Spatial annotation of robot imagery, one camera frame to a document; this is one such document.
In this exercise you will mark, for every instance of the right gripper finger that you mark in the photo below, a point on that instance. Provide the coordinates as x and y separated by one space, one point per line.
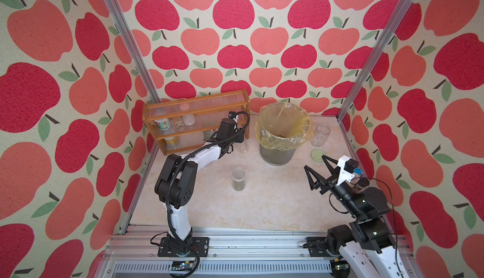
316 181
331 164

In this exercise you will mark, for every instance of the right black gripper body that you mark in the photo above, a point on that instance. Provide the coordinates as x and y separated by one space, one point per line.
342 193

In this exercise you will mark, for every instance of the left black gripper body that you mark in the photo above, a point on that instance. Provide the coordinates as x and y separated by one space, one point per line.
236 137

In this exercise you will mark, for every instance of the green jar lid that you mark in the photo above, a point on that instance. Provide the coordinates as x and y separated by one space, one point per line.
317 155

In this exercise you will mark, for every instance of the ribbed glass jar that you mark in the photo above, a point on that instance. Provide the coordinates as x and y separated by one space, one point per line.
320 135

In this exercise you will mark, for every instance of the short clear plastic jar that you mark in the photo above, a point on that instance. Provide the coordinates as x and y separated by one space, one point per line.
239 179

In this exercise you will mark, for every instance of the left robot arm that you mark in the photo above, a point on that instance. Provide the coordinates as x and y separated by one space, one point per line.
176 182

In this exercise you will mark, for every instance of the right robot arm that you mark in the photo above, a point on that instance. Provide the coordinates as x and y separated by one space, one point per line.
367 245

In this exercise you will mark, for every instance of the green mung bean packet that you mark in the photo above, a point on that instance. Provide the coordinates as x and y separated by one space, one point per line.
208 134

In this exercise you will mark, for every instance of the white pink bottle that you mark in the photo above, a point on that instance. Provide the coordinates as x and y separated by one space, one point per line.
188 119

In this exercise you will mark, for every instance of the metal mesh trash bin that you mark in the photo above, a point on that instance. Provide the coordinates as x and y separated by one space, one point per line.
278 153

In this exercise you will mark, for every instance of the yellow plastic bin liner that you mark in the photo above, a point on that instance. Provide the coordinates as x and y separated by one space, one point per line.
283 130

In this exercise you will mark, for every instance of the yellow small can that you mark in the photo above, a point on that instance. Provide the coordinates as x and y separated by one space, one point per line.
172 141

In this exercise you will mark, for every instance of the green white cup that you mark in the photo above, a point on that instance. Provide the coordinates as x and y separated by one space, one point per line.
163 124

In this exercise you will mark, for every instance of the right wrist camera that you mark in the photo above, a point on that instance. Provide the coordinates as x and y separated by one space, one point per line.
349 170

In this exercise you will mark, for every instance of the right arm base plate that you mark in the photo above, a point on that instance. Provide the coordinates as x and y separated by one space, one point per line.
321 246

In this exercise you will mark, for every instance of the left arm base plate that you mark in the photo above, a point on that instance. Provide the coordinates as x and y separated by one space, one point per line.
170 247

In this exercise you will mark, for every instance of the left aluminium corner post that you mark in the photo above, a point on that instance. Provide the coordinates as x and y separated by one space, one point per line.
133 49

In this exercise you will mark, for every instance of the aluminium corner post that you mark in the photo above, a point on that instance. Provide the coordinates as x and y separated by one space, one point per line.
387 34
133 49

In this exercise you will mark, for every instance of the aluminium frame rail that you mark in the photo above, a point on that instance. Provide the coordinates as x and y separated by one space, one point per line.
230 253

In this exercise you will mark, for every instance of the right aluminium corner post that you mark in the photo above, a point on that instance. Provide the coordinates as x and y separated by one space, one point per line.
387 34

